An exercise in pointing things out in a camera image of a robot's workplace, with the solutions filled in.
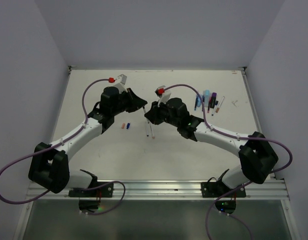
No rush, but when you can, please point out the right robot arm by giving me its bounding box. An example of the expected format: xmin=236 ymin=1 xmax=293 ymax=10
xmin=144 ymin=98 xmax=278 ymax=197

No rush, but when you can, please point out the purple cable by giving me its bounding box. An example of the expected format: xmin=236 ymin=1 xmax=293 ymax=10
xmin=157 ymin=84 xmax=294 ymax=240
xmin=0 ymin=76 xmax=126 ymax=216

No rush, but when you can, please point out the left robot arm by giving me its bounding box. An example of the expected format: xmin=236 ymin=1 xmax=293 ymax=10
xmin=28 ymin=86 xmax=147 ymax=197

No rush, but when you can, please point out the blue ink gel pen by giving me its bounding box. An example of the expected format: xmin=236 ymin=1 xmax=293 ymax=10
xmin=194 ymin=96 xmax=199 ymax=111

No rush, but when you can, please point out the pink ink gel pen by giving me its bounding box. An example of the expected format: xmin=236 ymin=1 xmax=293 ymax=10
xmin=207 ymin=99 xmax=211 ymax=113

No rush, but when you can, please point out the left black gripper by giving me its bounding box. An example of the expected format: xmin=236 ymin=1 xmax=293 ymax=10
xmin=111 ymin=87 xmax=147 ymax=116

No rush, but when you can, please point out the light blue highlighter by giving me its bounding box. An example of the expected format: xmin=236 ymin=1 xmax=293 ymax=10
xmin=203 ymin=89 xmax=210 ymax=108

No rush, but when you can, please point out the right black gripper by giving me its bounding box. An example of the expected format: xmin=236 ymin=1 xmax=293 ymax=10
xmin=144 ymin=98 xmax=180 ymax=128

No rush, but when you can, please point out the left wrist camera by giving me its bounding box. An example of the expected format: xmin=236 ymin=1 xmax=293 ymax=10
xmin=114 ymin=74 xmax=127 ymax=94

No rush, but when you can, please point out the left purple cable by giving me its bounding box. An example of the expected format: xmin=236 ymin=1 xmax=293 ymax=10
xmin=0 ymin=76 xmax=126 ymax=216

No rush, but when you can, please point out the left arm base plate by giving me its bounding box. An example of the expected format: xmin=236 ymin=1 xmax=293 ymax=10
xmin=68 ymin=181 xmax=114 ymax=198

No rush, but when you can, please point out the light blue correction tape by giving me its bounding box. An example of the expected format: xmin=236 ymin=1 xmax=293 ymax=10
xmin=197 ymin=95 xmax=203 ymax=108

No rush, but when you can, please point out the white slim pen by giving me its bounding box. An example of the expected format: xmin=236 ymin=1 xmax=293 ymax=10
xmin=211 ymin=100 xmax=219 ymax=116

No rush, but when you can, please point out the brown capped white marker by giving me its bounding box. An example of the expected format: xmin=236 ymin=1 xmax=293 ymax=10
xmin=215 ymin=96 xmax=225 ymax=113

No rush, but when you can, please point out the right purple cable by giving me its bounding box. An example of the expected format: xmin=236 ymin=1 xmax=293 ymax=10
xmin=157 ymin=84 xmax=294 ymax=240

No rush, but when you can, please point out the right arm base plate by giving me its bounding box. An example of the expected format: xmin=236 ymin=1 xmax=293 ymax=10
xmin=200 ymin=181 xmax=247 ymax=198

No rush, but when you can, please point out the aluminium front rail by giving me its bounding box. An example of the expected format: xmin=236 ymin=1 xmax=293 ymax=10
xmin=26 ymin=179 xmax=290 ymax=201

